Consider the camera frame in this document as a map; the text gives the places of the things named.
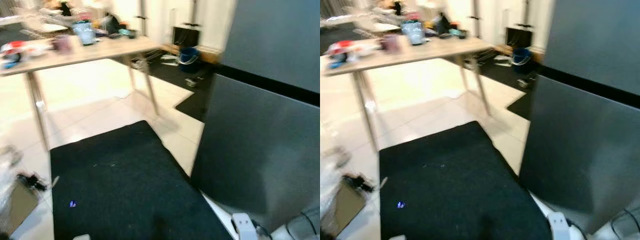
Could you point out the grey steel fridge door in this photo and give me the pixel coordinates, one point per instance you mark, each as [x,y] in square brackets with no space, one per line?
[255,150]
[580,150]

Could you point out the black flat board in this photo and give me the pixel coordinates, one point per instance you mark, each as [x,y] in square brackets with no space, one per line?
[186,36]
[518,37]

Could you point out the black floor mat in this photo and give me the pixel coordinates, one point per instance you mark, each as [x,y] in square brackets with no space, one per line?
[192,106]
[125,180]
[520,106]
[455,180]

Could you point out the brown cardboard box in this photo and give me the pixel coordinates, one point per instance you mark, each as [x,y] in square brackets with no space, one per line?
[17,207]
[347,207]

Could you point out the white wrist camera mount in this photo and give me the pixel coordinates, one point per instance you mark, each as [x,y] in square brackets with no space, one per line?
[397,237]
[243,225]
[559,225]
[81,237]

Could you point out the black crumpled bag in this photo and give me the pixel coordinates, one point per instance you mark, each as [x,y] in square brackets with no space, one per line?
[357,182]
[32,181]

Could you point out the large black carpet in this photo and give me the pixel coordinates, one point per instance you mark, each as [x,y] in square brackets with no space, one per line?
[165,70]
[495,70]

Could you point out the black stand pole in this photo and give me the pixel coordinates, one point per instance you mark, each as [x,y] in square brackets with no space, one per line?
[194,12]
[526,12]

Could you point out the clear plastic container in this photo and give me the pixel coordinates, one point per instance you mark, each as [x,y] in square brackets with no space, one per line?
[414,32]
[85,34]

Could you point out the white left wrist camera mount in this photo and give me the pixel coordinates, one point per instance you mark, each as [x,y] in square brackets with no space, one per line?
[81,237]
[397,237]

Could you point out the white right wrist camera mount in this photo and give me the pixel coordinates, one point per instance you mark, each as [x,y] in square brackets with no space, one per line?
[243,225]
[559,225]

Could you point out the light wooden table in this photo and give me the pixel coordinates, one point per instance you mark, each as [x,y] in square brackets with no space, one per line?
[430,50]
[100,50]

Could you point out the blue plastic bucket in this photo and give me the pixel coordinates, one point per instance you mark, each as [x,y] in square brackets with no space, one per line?
[189,59]
[520,57]

